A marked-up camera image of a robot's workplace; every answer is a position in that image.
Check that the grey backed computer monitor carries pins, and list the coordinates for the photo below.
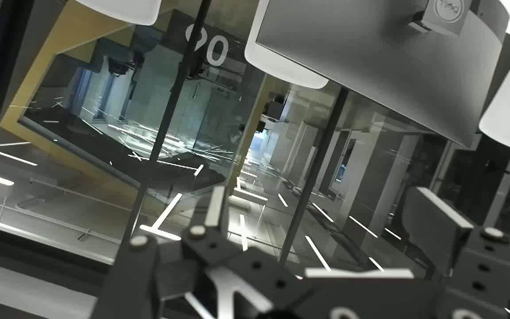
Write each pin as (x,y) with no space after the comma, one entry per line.
(372,65)

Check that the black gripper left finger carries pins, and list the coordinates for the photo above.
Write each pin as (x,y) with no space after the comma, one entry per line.
(149,278)

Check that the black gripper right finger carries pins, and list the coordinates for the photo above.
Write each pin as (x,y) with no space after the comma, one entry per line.
(479,278)

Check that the black window frame post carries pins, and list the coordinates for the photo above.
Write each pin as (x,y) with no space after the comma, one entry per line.
(314,178)
(178,90)

